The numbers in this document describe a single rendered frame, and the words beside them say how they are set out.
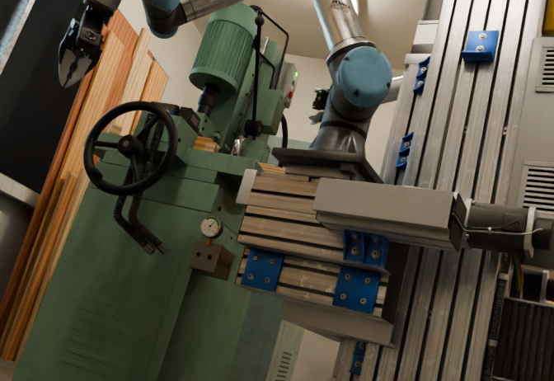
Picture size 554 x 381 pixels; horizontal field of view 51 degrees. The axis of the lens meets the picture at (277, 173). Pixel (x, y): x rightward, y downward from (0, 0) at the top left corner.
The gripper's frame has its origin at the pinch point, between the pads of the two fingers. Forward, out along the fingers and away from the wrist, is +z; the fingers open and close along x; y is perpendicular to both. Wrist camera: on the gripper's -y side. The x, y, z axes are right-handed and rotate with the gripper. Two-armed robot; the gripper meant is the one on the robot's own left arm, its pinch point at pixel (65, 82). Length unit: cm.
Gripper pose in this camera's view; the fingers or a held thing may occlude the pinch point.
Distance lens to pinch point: 147.6
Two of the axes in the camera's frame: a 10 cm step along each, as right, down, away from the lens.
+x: -7.9, -3.3, -5.1
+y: -3.8, -3.9, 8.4
